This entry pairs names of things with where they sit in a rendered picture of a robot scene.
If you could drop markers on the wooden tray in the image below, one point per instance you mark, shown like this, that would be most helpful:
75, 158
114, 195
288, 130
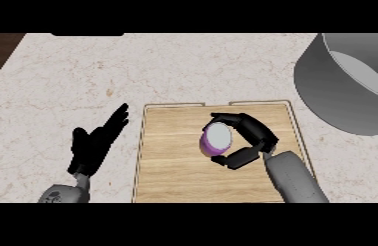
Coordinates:
207, 176

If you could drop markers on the purple can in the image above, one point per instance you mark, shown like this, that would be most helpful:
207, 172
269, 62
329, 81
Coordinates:
215, 139

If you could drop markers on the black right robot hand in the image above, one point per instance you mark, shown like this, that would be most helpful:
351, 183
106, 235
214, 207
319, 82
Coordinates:
254, 130

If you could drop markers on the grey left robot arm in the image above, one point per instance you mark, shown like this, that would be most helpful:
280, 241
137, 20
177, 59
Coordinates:
68, 190

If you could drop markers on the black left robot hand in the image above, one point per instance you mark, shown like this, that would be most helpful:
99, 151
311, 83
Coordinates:
96, 141

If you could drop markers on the grey metal pot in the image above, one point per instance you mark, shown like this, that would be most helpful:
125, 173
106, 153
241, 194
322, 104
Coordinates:
339, 86

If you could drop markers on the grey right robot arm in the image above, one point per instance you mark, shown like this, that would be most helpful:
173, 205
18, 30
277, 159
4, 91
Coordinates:
292, 178

